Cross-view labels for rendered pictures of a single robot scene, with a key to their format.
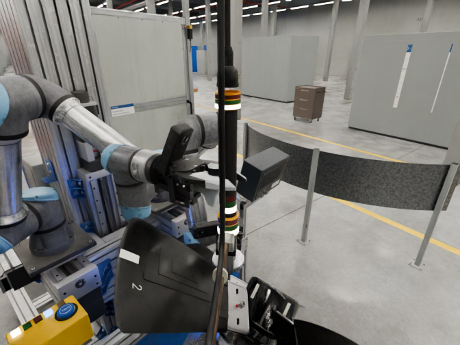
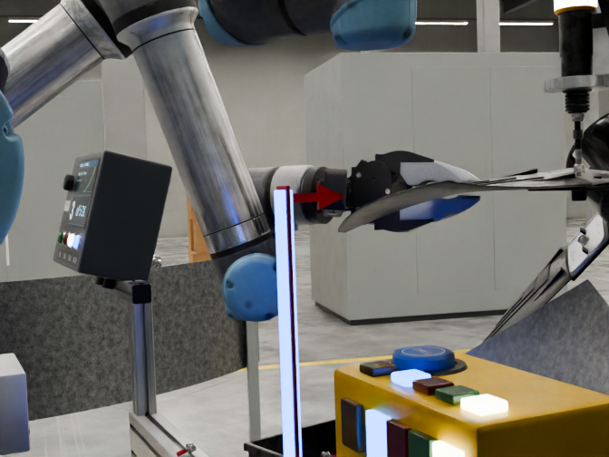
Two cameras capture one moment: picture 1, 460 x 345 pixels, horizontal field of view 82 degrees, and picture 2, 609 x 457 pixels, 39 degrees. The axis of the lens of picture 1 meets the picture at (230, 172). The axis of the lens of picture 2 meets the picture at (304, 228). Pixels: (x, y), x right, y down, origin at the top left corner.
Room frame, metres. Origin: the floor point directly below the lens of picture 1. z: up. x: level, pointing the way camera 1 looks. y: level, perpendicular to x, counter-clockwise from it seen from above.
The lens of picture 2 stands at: (0.33, 0.96, 1.19)
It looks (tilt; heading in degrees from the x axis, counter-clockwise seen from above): 3 degrees down; 296
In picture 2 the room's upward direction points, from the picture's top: 2 degrees counter-clockwise
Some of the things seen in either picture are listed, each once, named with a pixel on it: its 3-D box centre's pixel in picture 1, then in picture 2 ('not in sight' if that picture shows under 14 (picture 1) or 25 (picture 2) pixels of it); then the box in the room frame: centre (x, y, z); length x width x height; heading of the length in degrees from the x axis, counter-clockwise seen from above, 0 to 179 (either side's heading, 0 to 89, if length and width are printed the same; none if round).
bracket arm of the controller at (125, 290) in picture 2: (255, 197); (124, 286); (1.17, -0.13, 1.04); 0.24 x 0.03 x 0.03; 140
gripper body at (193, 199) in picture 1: (178, 177); not in sight; (0.52, 0.11, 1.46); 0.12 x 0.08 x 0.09; 60
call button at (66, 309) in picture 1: (66, 311); (423, 361); (0.50, 0.44, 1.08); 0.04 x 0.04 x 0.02
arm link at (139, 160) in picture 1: (149, 167); not in sight; (0.56, 0.18, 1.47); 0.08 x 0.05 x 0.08; 150
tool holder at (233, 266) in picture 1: (227, 247); (585, 43); (0.45, 0.00, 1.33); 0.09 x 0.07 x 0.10; 175
